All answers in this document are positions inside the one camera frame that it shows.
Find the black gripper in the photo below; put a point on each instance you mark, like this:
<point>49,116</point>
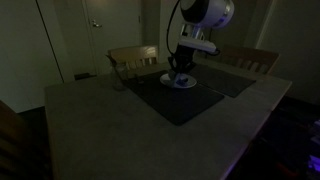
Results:
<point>181,61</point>

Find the blue wiping cloth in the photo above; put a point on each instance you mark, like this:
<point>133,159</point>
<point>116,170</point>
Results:
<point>176,79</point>

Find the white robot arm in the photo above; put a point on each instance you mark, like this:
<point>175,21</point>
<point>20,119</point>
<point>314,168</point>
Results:
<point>197,15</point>

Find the white round plate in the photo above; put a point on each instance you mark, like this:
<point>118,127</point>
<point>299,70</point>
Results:
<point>190,83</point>

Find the dark placemat under plate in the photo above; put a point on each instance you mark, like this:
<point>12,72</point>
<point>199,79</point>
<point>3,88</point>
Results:
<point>178,106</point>

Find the large dark placemat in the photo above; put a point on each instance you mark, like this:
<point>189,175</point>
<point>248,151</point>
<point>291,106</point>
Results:
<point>221,81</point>

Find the right wooden chair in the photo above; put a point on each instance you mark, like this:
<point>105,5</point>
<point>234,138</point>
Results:
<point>127,59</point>

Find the wooden chair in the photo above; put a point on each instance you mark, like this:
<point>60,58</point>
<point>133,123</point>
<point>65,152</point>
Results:
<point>127,59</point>
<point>259,61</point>

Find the clear glass jar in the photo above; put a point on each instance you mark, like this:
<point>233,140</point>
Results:
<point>118,75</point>

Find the left wooden chair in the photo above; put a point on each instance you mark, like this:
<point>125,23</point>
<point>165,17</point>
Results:
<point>259,61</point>

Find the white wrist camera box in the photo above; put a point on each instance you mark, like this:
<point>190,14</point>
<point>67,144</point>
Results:
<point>197,44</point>

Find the white door with handle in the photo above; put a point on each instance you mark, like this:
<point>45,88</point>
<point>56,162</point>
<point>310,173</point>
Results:
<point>113,24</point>

